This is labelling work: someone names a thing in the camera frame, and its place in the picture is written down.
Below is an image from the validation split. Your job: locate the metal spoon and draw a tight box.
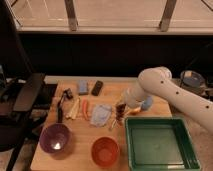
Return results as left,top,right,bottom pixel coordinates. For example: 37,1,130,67
109,118,118,131

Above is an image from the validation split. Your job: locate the light blue cloth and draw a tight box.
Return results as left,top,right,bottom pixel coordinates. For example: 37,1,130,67
90,104,112,127

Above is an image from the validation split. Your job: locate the orange carrot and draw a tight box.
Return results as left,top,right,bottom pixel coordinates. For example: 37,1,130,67
82,100,90,121

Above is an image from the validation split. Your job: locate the blue sponge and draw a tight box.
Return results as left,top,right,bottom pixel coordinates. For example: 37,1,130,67
78,80,89,95

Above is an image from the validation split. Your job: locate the apple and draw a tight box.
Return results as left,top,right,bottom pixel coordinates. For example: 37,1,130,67
130,107,142,115

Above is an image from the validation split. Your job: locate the red bowl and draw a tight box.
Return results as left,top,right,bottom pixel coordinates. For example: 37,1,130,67
91,137,120,168

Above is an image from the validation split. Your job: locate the purple bowl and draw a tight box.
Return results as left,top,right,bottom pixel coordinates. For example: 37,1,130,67
39,123,70,154

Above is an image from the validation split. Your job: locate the black handled spatula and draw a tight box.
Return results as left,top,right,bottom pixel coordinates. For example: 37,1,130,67
57,95,65,123

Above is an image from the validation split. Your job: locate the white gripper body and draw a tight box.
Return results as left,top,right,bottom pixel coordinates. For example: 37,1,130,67
122,84,148,108

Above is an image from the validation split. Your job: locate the wooden table board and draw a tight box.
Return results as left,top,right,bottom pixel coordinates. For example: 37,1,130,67
30,81,172,171

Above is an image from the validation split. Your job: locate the black office chair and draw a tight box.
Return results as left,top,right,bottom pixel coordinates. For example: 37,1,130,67
0,0,46,171

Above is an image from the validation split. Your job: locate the blue cup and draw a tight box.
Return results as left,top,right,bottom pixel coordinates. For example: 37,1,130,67
141,96,153,111

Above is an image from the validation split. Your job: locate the black rectangular block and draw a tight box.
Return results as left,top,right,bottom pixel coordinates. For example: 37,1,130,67
91,81,103,96

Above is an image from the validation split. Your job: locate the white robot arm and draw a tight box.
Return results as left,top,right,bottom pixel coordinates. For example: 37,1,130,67
122,67,213,134

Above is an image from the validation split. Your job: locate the green plastic tray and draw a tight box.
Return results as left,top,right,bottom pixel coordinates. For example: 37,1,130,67
125,117,201,171

